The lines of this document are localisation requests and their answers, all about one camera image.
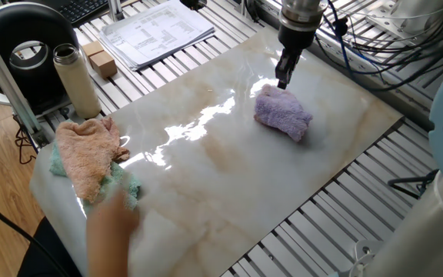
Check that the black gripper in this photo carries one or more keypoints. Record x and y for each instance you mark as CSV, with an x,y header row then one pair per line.
x,y
296,38

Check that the purple fluffy cloth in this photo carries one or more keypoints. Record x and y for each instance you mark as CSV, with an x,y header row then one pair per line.
x,y
283,111

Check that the green fluffy cloth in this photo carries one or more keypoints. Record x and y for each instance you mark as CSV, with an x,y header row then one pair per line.
x,y
57,163

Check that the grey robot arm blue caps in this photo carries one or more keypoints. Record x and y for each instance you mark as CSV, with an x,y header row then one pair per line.
x,y
410,246

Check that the person bare forearm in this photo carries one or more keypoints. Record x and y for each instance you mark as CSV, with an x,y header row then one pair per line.
x,y
106,263

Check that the pink fluffy cloth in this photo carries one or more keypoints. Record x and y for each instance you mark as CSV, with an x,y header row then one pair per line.
x,y
85,157

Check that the person bare hand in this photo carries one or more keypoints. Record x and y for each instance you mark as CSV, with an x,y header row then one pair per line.
x,y
112,223

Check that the marble pattern tile board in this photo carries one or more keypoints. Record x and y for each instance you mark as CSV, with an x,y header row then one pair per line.
x,y
225,181

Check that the printed paper stack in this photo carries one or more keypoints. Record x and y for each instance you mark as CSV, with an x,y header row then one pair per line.
x,y
156,34

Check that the large wooden block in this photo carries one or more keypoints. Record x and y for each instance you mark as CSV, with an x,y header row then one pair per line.
x,y
104,64

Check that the small wooden block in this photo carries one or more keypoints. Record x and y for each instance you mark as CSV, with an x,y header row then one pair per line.
x,y
92,47

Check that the beige cardboard tube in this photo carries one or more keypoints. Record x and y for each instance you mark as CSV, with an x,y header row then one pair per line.
x,y
77,84

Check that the black keyboard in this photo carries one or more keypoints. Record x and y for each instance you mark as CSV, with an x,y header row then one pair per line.
x,y
79,9

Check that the black trousers of person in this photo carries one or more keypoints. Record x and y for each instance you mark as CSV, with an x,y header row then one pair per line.
x,y
48,254

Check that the black clamp mount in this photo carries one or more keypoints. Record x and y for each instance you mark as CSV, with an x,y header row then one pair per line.
x,y
192,3

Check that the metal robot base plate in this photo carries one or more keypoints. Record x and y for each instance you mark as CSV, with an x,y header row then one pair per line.
x,y
365,250

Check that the aluminium frame post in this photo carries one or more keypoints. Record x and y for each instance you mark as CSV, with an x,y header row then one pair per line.
x,y
6,81

